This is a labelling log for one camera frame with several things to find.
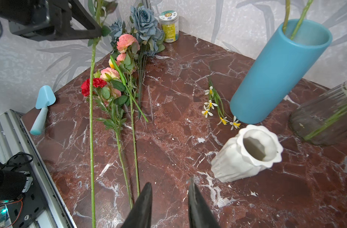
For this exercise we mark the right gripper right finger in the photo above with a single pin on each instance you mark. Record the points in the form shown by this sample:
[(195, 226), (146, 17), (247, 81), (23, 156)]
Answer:
[(200, 215)]

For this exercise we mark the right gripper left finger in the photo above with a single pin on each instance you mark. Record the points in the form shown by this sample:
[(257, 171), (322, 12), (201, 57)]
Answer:
[(141, 214)]

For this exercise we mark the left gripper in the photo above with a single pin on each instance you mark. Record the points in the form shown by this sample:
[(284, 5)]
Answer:
[(49, 20)]

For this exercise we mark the deep pink rose stem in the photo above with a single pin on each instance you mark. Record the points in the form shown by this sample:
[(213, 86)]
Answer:
[(97, 6)]

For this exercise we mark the white ribbed vase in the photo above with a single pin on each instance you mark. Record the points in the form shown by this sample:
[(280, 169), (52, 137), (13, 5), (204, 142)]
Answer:
[(252, 150)]

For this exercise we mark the blue hydrangea flowers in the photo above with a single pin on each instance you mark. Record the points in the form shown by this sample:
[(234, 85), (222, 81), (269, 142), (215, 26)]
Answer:
[(144, 27)]

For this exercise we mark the clear glass vase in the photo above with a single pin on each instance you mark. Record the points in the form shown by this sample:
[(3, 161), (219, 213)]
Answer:
[(323, 120)]

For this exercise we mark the teal ceramic vase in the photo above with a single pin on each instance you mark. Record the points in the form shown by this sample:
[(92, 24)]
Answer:
[(280, 66)]

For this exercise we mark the teal hand trowel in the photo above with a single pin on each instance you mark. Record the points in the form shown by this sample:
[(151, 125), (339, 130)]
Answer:
[(46, 98)]

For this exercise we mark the pink rose bunch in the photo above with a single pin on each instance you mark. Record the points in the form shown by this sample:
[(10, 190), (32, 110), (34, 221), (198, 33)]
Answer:
[(122, 67)]

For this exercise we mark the red rose stem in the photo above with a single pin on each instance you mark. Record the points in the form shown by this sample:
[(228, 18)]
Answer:
[(105, 114)]

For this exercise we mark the small white daisy sprig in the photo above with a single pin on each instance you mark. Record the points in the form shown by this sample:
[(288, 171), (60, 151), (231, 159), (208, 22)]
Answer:
[(213, 103)]

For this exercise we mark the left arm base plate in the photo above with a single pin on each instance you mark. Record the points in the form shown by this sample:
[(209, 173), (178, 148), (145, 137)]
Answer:
[(21, 199)]

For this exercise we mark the aluminium front rail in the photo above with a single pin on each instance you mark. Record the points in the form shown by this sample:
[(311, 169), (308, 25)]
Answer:
[(18, 152)]

